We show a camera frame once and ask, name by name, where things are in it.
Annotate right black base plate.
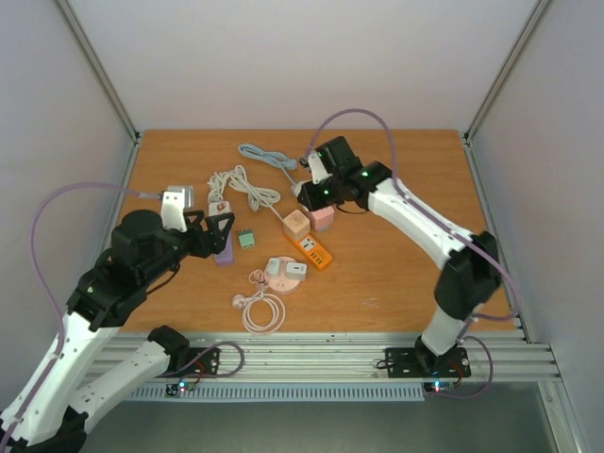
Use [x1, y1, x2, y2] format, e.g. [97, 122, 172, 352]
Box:
[384, 346, 472, 378]

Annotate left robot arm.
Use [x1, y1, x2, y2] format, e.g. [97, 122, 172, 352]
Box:
[1, 210, 235, 452]

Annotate white orange-strip cable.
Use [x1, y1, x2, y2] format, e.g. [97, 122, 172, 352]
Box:
[226, 164, 292, 223]

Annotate green plug adapter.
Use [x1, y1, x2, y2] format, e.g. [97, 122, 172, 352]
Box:
[238, 229, 256, 249]

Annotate blue slotted cable duct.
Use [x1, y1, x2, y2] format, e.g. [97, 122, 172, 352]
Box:
[126, 382, 425, 404]

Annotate pink round power socket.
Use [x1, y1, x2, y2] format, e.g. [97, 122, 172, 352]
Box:
[263, 256, 303, 294]

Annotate pink cube socket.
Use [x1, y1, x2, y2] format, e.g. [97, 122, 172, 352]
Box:
[308, 207, 335, 232]

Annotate aluminium rail frame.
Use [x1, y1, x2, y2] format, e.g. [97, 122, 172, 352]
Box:
[21, 0, 586, 453]

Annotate white purple-strip cable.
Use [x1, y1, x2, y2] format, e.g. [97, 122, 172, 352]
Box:
[206, 171, 237, 204]

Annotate white square plug adapter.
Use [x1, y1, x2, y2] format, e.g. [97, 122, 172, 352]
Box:
[292, 183, 305, 203]

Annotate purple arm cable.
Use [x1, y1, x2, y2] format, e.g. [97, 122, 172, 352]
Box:
[304, 108, 520, 401]
[0, 183, 164, 445]

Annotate blue power strip cable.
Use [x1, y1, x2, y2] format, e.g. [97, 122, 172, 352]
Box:
[237, 143, 299, 183]

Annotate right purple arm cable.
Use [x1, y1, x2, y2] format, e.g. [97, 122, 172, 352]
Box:
[304, 108, 520, 401]

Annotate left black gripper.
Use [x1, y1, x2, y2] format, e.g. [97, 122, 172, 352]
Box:
[143, 208, 236, 284]

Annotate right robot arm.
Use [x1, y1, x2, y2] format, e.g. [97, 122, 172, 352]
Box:
[295, 136, 502, 376]

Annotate beige cube socket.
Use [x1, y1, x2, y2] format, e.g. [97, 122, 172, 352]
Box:
[282, 210, 310, 241]

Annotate white cube socket with flower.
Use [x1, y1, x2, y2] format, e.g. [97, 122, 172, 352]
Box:
[208, 200, 232, 216]

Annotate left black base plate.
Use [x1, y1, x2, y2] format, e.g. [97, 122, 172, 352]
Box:
[161, 347, 221, 378]

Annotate small white grey adapter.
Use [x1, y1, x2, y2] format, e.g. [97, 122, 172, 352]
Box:
[285, 261, 308, 281]

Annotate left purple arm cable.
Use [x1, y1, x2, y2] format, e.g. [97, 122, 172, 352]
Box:
[0, 183, 164, 445]

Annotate white USB charger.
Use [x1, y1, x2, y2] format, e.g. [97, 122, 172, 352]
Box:
[265, 258, 280, 277]

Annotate purple power strip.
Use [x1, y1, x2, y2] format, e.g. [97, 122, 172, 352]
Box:
[214, 234, 234, 267]

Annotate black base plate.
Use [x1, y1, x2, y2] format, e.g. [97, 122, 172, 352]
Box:
[384, 346, 472, 378]
[161, 347, 221, 378]

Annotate orange power strip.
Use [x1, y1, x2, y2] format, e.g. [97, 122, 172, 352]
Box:
[287, 234, 333, 271]

